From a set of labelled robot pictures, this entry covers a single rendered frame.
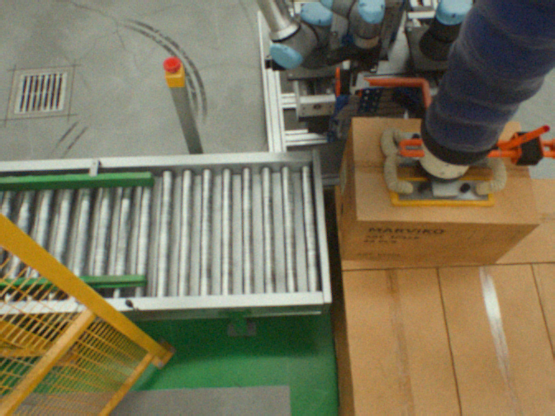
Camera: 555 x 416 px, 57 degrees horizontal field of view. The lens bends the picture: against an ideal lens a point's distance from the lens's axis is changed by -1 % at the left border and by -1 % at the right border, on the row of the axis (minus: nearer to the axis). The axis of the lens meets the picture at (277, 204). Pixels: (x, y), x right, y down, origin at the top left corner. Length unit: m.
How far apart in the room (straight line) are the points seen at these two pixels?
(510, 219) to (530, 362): 0.69
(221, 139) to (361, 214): 1.56
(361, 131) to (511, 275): 0.94
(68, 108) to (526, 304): 2.72
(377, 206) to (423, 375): 0.75
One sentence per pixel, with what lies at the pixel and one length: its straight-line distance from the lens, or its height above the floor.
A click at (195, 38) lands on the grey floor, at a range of 3.60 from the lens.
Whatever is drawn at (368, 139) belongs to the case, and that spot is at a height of 1.08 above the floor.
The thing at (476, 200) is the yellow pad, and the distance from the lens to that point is 1.80.
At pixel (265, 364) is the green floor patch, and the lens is 2.64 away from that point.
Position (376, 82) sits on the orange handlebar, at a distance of 1.81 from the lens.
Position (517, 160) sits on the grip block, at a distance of 1.80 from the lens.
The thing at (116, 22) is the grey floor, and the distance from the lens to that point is 3.81.
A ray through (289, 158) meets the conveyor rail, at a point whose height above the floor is 0.59.
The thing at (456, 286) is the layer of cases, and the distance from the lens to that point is 2.28.
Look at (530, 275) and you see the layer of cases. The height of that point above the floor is 0.54.
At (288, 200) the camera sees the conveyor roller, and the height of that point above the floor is 0.55.
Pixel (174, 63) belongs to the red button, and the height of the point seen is 1.04.
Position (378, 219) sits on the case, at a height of 1.08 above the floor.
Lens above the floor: 2.62
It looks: 65 degrees down
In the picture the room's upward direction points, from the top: straight up
